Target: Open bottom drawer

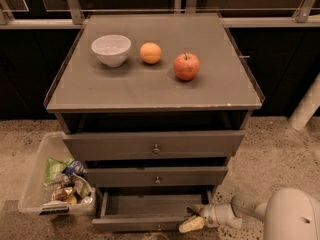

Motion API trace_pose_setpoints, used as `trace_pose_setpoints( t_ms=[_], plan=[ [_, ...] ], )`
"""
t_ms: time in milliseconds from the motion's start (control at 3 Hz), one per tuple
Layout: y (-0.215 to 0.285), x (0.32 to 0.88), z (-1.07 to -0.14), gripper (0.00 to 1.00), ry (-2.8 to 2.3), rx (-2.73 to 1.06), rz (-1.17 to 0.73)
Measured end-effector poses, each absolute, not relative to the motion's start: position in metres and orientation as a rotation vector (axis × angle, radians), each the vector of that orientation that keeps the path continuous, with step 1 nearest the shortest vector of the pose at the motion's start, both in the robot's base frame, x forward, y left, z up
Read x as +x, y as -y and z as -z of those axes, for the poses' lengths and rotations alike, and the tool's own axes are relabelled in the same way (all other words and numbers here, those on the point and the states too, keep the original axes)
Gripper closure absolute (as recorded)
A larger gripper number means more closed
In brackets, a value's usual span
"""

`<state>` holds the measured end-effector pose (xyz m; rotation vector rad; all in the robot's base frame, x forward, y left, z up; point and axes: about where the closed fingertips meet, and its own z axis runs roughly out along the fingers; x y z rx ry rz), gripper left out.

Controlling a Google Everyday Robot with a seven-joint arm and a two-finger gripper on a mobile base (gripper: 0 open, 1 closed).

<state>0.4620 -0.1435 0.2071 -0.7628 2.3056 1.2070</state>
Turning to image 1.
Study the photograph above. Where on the white ceramic bowl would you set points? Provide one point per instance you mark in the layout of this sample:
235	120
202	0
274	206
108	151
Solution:
111	50

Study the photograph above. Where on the red apple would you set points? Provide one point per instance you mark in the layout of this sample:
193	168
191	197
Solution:
186	66

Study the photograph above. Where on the white cylindrical post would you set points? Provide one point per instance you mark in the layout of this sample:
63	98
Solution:
306	108

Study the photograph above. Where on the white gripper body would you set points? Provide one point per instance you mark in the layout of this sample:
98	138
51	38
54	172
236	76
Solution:
214	215

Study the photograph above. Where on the orange fruit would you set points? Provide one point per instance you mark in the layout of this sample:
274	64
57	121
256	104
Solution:
150	53

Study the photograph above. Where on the grey middle drawer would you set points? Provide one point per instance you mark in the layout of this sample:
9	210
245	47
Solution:
156	176

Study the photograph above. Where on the gold foil packet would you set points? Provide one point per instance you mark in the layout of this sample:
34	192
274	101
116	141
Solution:
66	194

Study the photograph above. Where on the green snack bag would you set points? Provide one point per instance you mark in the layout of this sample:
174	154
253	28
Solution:
54	167

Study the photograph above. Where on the grey top drawer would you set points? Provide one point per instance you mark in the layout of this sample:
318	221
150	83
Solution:
153	145

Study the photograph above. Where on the grey bottom drawer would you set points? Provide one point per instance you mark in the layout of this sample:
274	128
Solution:
140	209

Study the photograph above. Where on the clear plastic bin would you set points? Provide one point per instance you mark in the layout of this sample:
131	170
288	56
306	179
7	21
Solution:
36	197

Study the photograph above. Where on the blue snack packet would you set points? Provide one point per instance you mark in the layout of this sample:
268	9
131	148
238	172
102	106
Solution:
74	167

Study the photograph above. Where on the grey drawer cabinet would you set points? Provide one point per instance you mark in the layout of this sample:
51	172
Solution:
90	97

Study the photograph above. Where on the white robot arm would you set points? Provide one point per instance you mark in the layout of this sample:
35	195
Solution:
289	214

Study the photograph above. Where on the grey drawer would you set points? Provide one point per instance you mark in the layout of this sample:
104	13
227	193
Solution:
153	145
156	176
140	209

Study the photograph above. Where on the metal window railing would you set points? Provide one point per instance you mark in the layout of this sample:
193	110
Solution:
58	14

